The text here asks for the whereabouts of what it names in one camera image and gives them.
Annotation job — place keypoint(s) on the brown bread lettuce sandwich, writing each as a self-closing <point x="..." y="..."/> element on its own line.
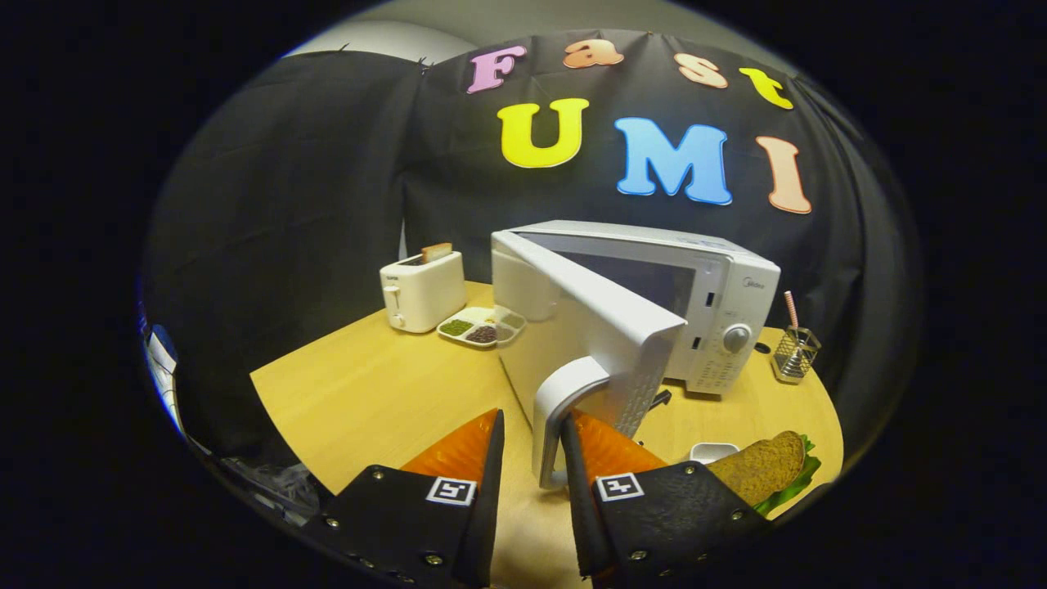
<point x="761" y="470"/>

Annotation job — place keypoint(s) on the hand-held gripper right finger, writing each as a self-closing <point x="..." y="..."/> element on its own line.
<point x="579" y="507"/>

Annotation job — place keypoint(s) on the white divided tray with beans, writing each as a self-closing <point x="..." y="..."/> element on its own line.
<point x="478" y="327"/>

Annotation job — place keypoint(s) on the white microwave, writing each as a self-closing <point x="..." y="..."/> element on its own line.
<point x="589" y="327"/>

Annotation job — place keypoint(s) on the toast slice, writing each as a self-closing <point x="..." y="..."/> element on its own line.
<point x="437" y="252"/>

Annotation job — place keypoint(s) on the white toaster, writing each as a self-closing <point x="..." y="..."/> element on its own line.
<point x="425" y="294"/>

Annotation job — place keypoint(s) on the small white dish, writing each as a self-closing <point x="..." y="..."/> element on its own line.
<point x="713" y="451"/>

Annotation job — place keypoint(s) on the pink striped straw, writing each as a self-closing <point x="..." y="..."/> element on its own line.
<point x="792" y="309"/>

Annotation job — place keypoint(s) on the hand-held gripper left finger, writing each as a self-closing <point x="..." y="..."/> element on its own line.
<point x="489" y="507"/>

